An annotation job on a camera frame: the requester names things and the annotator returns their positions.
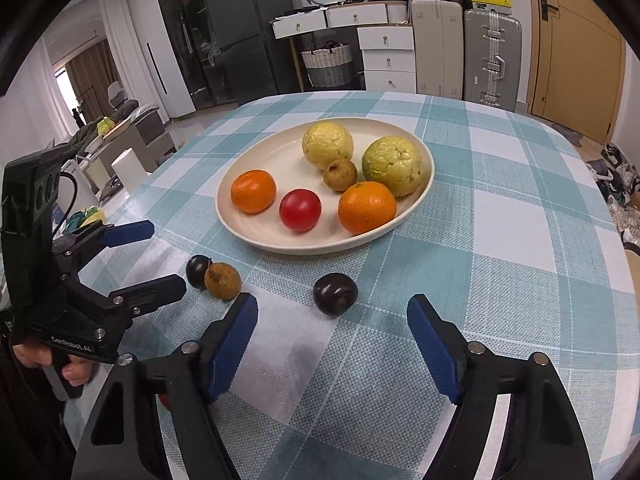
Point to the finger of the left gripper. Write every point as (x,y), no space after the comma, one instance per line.
(147,297)
(129,233)

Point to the white drawer desk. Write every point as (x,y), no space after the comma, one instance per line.
(385,39)

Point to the yellow black box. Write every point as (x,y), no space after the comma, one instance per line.
(498,6)

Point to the red tomato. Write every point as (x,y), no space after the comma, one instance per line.
(300,210)

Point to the woven laundry basket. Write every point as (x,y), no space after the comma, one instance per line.
(331,66)

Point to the green guava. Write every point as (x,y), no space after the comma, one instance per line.
(394,162)

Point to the silver suitcase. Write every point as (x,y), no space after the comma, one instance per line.
(492,58)

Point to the teal plaid tablecloth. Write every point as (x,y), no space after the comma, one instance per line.
(513,244)

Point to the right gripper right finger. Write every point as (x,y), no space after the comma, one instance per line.
(441,345)

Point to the white cylinder bin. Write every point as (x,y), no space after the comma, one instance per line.
(129,170)

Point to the dark purple plum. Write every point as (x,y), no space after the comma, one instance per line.
(196,269)

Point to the black refrigerator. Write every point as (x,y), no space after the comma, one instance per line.
(256,63)

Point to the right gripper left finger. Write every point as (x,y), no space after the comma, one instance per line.
(224,343)

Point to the brown russet fruit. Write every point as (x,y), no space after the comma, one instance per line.
(222,281)

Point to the wooden door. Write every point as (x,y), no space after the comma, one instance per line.
(577,69)

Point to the orange tangerine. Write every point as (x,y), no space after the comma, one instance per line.
(254,191)
(366,206)

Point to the yellow-green guava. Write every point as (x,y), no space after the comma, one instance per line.
(325,142)

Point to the beige suitcase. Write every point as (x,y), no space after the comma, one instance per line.
(438,45)

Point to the small brown longan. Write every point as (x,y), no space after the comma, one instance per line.
(340,175)

